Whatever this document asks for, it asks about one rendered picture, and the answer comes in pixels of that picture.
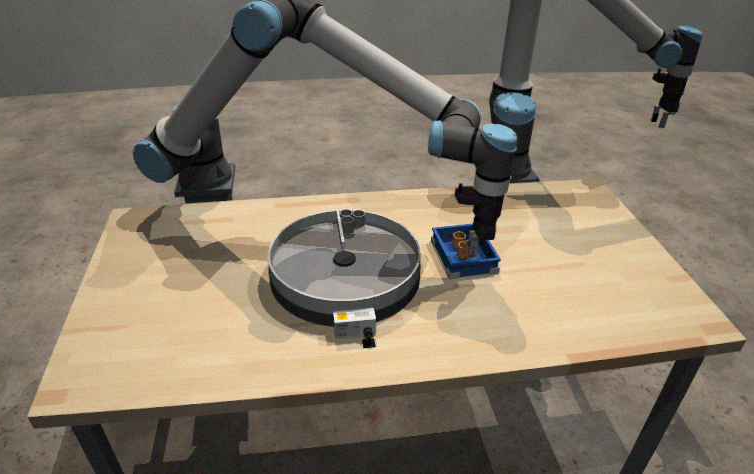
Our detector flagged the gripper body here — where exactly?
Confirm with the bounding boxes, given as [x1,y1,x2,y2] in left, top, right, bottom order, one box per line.
[472,194,507,242]
[658,76,689,114]

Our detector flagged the blue crate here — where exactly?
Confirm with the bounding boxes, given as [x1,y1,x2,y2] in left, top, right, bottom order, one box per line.
[430,222,502,278]

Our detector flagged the grey turntable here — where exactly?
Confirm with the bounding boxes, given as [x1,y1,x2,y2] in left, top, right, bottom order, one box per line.
[267,209,422,327]

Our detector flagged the wooden table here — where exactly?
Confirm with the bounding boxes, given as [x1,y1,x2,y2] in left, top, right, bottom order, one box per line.
[26,178,747,474]

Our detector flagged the white control box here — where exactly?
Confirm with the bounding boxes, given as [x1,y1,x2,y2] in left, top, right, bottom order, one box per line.
[332,307,379,351]

